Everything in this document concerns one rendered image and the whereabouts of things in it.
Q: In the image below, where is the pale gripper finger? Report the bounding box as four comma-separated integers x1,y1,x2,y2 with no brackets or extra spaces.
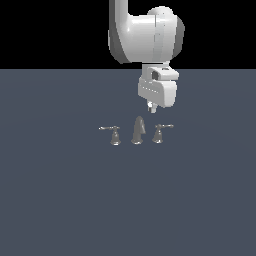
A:
147,100,159,114

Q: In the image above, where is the grey faucet spout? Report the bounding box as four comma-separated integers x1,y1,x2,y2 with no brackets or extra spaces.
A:
130,115,147,146

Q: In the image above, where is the grey faucet lever handle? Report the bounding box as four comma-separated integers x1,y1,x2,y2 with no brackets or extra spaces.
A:
98,125,122,146
151,123,175,145

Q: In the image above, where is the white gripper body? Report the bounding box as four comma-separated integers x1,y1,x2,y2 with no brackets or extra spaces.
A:
137,63,180,109

